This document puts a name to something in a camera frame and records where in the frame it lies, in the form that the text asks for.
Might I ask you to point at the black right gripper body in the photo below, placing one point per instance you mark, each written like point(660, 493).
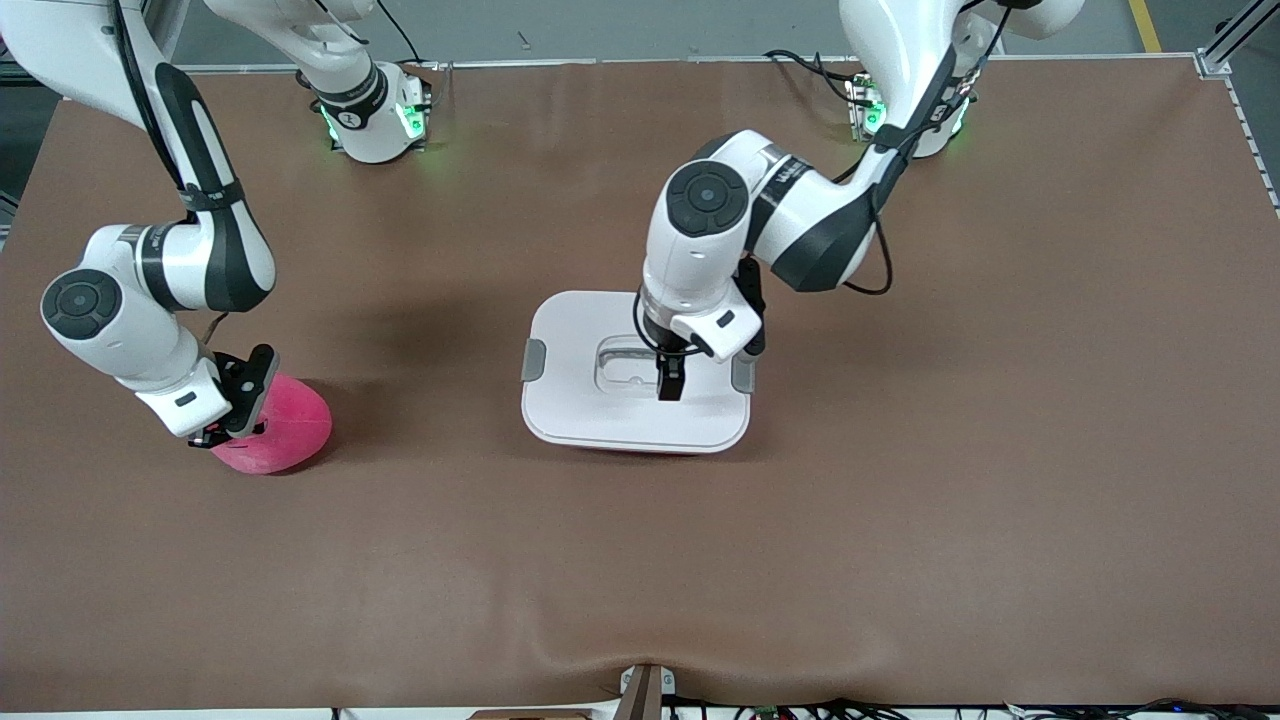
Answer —
point(214, 436)

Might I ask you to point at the pink plush toy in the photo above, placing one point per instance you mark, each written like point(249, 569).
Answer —
point(290, 430)

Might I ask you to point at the white box lid grey latches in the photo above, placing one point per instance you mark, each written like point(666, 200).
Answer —
point(580, 400)

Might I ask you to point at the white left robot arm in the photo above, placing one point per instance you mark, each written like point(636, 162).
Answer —
point(700, 250)

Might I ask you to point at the brown table mat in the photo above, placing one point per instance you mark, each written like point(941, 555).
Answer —
point(900, 550)

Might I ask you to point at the brown flat board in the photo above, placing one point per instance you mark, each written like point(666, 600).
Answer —
point(530, 715)

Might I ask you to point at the silver metal bracket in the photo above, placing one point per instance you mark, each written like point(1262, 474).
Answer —
point(668, 680)

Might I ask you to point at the brown upright post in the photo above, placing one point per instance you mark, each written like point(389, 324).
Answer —
point(642, 700)

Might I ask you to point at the aluminium frame profile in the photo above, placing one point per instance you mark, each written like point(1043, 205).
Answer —
point(165, 30)
point(1235, 35)

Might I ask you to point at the white perforated table rail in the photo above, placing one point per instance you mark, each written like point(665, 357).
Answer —
point(1252, 130)

